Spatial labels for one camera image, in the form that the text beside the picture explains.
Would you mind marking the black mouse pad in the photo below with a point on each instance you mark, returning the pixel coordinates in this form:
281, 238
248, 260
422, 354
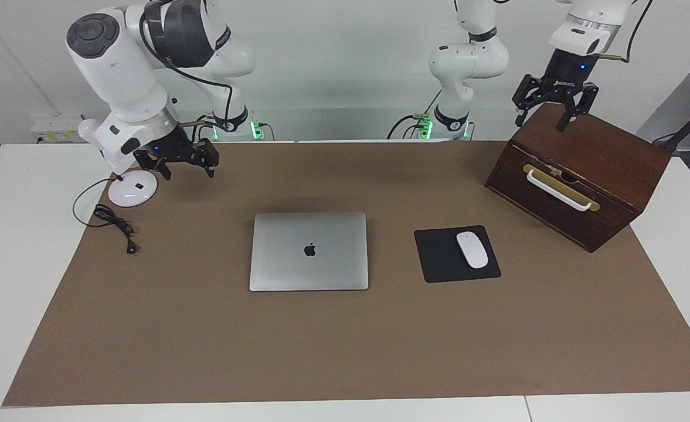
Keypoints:
438, 258

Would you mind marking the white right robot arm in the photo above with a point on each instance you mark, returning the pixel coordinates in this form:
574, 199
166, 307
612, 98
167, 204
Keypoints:
116, 70

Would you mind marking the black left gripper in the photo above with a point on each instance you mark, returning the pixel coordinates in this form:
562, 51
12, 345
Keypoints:
567, 73

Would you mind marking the dark brown wooden box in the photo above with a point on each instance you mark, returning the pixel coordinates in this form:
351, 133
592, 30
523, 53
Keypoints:
591, 152

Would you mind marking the black camera stand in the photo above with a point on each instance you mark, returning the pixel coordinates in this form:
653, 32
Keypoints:
687, 126

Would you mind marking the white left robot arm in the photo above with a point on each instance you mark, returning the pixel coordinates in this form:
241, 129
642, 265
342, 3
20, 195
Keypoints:
468, 58

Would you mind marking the white computer mouse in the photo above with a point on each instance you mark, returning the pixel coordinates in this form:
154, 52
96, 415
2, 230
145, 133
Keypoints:
472, 251

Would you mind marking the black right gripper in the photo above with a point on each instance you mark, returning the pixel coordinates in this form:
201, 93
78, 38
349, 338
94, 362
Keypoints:
172, 147

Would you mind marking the grey aluminium laptop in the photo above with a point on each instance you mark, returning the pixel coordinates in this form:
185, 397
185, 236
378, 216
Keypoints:
321, 275

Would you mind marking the white desk lamp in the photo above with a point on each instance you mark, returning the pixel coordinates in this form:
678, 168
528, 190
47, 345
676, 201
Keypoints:
133, 190

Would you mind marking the brown table mat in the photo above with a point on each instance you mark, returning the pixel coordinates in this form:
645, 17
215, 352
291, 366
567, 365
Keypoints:
321, 351

